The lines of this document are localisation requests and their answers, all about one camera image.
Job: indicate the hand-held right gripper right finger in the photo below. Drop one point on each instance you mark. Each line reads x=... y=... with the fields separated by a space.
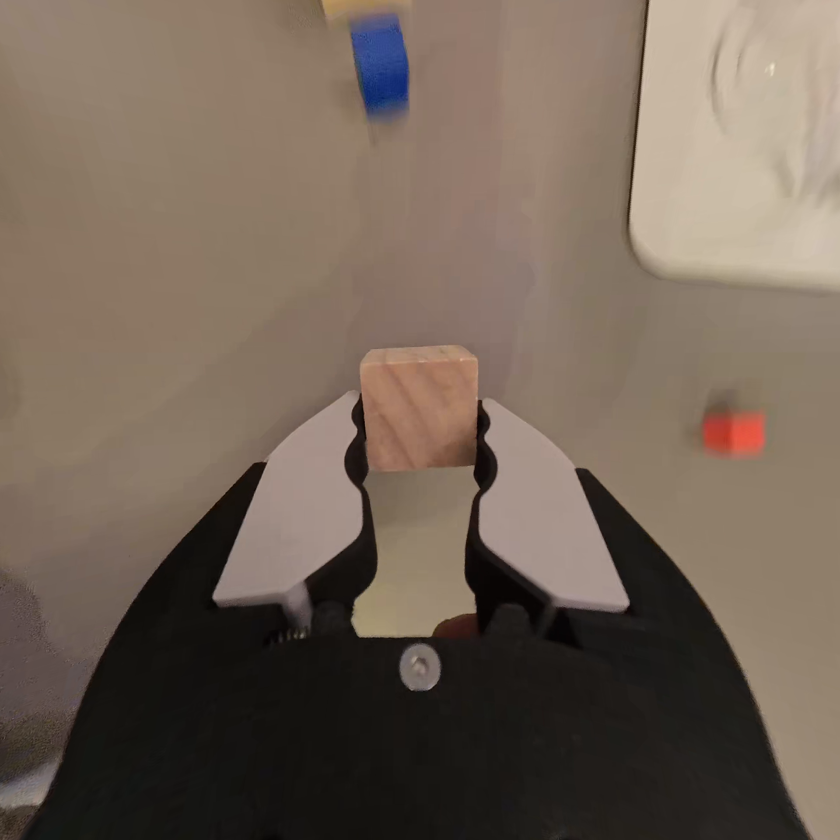
x=544 y=525

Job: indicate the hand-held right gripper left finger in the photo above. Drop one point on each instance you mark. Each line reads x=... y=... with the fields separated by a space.
x=295 y=525

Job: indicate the medium plain wooden cube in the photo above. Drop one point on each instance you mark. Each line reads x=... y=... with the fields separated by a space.
x=420 y=407

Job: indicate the small red wooden cube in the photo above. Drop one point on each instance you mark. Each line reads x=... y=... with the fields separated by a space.
x=735 y=433

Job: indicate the small blue wooden cube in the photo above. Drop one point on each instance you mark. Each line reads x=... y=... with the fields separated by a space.
x=380 y=65

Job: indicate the large plain wooden cube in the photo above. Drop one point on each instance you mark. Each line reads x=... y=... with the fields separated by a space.
x=364 y=6

